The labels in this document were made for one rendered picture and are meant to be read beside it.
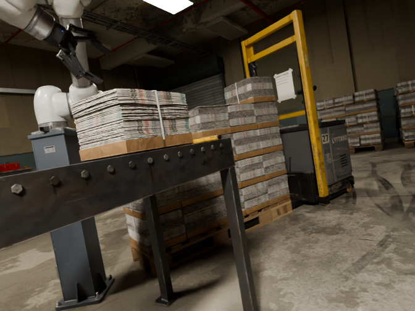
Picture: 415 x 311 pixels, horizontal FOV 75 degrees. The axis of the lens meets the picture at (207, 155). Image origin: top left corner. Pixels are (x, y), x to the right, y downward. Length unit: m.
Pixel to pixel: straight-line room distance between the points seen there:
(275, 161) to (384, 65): 6.09
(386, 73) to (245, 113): 6.23
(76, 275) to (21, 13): 1.36
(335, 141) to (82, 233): 2.45
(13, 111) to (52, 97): 6.87
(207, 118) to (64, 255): 1.30
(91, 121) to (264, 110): 1.71
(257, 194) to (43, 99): 1.70
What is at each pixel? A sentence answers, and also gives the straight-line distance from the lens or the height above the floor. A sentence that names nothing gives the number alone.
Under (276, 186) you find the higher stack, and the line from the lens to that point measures 2.55.
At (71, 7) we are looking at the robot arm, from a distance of 1.57.
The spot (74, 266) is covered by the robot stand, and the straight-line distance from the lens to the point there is 1.84.
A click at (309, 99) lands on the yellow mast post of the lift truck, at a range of 2.72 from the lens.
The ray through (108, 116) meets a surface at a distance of 1.01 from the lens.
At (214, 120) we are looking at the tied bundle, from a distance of 2.12.
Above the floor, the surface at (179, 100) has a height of 1.00.
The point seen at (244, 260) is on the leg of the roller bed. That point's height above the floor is 0.28.
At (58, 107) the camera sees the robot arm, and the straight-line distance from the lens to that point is 1.78.
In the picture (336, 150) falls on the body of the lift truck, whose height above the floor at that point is 0.48.
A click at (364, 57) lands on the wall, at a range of 8.32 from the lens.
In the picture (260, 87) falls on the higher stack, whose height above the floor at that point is 1.20.
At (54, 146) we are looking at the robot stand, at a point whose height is 0.92.
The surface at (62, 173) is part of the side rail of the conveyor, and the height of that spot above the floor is 0.79.
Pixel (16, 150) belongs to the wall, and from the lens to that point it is 8.48.
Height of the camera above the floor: 0.80
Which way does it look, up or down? 3 degrees down
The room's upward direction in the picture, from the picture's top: 10 degrees counter-clockwise
